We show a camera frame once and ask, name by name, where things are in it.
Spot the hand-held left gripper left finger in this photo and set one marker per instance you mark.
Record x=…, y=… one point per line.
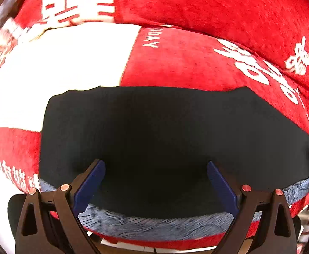
x=89, y=187

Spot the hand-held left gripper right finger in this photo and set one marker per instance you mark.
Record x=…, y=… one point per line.
x=222, y=187

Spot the black pants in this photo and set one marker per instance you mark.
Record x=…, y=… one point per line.
x=154, y=127

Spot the blue grey patterned cloth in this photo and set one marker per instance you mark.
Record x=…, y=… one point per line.
x=157, y=226

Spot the red printed sofa cover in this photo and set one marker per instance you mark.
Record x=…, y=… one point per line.
x=183, y=63

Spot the pile of clothes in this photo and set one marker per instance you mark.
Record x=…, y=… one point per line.
x=9, y=29

